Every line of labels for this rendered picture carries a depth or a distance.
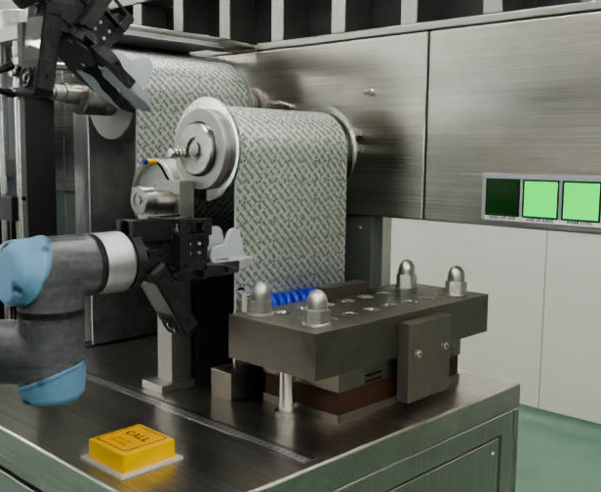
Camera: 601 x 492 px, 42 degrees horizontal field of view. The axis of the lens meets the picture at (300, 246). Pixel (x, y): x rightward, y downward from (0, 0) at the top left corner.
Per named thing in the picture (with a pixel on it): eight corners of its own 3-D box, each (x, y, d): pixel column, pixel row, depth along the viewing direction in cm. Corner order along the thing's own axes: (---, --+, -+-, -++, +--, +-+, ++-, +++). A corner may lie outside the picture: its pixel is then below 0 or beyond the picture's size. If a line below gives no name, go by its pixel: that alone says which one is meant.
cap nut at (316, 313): (296, 324, 99) (297, 289, 99) (315, 319, 102) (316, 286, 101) (317, 329, 97) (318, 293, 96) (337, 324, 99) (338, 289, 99)
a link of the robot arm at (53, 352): (9, 388, 96) (6, 300, 95) (97, 390, 95) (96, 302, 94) (-23, 407, 88) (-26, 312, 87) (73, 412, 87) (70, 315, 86)
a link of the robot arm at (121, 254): (109, 299, 91) (73, 290, 97) (142, 294, 95) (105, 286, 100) (108, 235, 91) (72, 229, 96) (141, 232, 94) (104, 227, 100)
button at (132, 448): (88, 458, 88) (87, 437, 88) (140, 442, 93) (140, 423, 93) (123, 476, 83) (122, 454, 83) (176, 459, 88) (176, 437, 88)
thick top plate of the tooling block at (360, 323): (228, 357, 106) (228, 313, 105) (405, 315, 134) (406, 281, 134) (314, 382, 95) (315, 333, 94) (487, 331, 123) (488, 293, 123)
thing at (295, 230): (233, 312, 111) (234, 183, 109) (341, 293, 128) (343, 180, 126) (236, 312, 111) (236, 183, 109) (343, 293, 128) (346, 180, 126)
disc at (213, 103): (173, 197, 118) (174, 98, 116) (176, 196, 119) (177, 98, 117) (238, 204, 108) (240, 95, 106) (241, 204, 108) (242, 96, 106)
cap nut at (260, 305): (240, 313, 105) (240, 280, 104) (260, 309, 108) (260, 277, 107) (259, 318, 102) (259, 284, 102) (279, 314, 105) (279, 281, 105)
